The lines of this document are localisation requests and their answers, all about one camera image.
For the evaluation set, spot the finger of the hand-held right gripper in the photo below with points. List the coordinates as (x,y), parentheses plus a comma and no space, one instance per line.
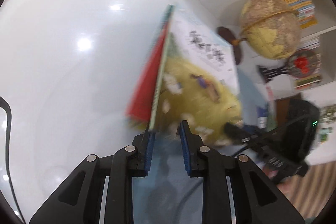
(236,133)

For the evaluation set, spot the striped brown rug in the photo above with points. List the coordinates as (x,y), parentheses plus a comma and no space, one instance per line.
(315,187)

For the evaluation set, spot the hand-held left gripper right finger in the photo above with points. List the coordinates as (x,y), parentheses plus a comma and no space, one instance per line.
(185,150)

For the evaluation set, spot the round decorative fan on stand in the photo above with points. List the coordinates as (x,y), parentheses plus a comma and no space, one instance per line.
(302,64)

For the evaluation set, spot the green potted plant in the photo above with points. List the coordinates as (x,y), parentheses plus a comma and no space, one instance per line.
(328,113)

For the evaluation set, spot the antique yellow desk globe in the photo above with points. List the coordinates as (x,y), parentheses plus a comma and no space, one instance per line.
(273,27)

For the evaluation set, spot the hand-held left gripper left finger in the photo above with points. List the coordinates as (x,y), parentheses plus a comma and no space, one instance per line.
(150,153)

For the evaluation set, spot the white book with field picture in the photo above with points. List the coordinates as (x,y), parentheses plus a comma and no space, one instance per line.
(199,82)

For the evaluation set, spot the brown wooden cabinet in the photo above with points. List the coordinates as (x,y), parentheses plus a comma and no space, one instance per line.
(282,113)

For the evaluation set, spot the red paperback book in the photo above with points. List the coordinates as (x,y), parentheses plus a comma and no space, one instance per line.
(149,77)

